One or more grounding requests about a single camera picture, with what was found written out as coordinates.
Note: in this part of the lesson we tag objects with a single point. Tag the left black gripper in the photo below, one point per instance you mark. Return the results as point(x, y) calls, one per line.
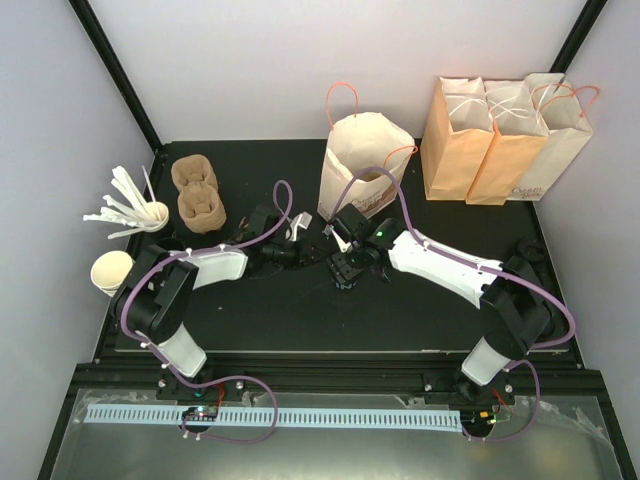
point(304, 255)

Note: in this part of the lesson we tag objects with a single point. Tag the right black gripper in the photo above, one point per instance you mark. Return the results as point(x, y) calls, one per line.
point(341, 271)

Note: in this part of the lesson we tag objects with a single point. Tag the single black paper cup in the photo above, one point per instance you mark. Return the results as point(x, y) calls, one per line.
point(344, 286)

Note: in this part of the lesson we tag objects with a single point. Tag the printed Cream Bear paper bag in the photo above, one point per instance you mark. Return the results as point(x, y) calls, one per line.
point(365, 159)

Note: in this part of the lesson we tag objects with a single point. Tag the black paper cup stack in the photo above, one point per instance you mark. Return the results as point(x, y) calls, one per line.
point(170, 244)

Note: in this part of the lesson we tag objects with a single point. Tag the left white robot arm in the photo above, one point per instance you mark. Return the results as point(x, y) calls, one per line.
point(154, 296)

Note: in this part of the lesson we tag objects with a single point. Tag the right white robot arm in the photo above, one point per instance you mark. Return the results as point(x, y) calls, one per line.
point(508, 295)

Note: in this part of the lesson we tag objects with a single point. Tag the black coffee lid back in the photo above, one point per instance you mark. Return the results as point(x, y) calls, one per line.
point(531, 250)

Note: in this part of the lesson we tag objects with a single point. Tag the back-left pulp cup carrier stack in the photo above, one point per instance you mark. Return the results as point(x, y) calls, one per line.
point(199, 202)

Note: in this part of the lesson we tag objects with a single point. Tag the left orange paper bag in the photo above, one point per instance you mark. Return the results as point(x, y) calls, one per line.
point(457, 135)

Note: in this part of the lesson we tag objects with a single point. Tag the orange paper bag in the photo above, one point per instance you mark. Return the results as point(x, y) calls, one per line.
point(457, 135)
point(519, 136)

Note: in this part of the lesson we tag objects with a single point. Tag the stack of white paper cups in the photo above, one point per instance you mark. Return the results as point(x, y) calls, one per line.
point(110, 270)

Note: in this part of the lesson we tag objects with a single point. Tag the middle orange paper bag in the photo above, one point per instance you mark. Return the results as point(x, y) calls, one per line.
point(519, 136)

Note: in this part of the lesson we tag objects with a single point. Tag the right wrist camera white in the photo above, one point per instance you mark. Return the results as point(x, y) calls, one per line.
point(329, 231)

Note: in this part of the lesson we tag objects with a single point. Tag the light blue cable duct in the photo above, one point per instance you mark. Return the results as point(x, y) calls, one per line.
point(330, 418)

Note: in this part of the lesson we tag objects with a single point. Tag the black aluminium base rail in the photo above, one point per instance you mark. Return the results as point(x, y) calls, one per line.
point(437, 382)

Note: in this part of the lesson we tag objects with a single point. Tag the white bag orange handles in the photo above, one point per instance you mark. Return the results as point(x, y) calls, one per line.
point(563, 109)

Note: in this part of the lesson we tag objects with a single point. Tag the left black frame post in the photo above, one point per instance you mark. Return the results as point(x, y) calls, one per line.
point(100, 41)

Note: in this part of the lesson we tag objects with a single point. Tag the black frame post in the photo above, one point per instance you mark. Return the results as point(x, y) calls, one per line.
point(100, 41)
point(580, 30)

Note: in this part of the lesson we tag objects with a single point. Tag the right black frame post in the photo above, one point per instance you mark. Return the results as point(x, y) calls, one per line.
point(580, 30)

